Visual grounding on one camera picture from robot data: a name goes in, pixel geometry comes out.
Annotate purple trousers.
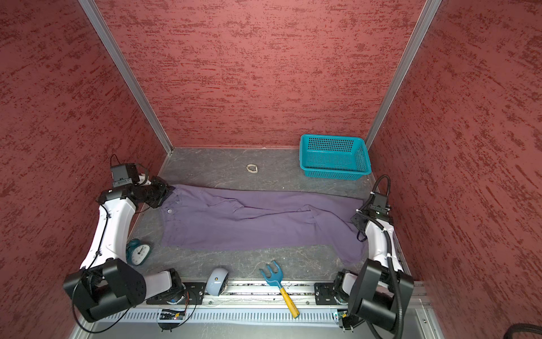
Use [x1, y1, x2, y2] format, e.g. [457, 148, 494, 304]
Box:
[160, 185, 368, 265]

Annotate teal plastic basket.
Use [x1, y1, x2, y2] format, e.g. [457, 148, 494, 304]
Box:
[299, 134, 371, 181]

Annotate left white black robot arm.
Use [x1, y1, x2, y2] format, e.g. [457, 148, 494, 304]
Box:
[63, 177, 186, 323]

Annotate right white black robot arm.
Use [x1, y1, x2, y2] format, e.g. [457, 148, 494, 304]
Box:
[333, 203, 414, 338]

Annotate teal alarm clock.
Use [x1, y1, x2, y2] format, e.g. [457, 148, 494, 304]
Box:
[126, 239, 152, 266]

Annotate beige rubber band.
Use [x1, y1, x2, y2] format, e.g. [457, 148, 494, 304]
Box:
[246, 164, 258, 174]

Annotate grey computer mouse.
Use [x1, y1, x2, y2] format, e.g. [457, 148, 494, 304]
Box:
[206, 267, 230, 297]

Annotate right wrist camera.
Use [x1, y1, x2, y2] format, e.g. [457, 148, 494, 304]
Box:
[369, 192, 390, 213]

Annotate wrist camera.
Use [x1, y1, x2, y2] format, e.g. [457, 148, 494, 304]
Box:
[369, 192, 390, 213]
[110, 163, 141, 188]

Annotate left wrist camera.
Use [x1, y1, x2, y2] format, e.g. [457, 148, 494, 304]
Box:
[110, 163, 141, 188]

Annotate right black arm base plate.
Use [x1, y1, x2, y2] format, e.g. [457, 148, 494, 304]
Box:
[314, 282, 349, 305]

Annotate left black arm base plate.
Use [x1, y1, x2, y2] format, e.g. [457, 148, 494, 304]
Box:
[145, 282, 206, 306]

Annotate blue toy rake yellow handle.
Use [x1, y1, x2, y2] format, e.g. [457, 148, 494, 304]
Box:
[259, 261, 300, 319]

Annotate slotted white cable duct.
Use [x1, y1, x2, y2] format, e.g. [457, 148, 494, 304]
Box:
[104, 308, 339, 326]

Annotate aluminium front rail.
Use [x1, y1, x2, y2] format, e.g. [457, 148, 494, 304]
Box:
[202, 279, 333, 308]

